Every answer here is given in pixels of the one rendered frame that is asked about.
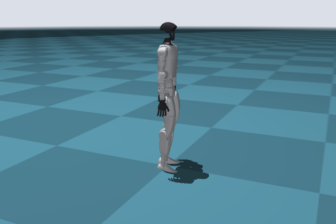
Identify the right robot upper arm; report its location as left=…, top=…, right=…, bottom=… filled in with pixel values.
left=157, top=47, right=168, bottom=79

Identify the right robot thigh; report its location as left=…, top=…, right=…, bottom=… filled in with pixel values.
left=160, top=93, right=176, bottom=138

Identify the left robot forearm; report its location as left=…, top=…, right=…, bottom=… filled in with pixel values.
left=171, top=73, right=177, bottom=86

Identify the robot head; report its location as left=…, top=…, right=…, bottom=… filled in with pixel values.
left=160, top=22, right=177, bottom=45

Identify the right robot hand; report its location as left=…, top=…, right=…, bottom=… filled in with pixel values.
left=157, top=96, right=169, bottom=117

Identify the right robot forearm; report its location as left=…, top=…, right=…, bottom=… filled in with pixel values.
left=158, top=71, right=166, bottom=100

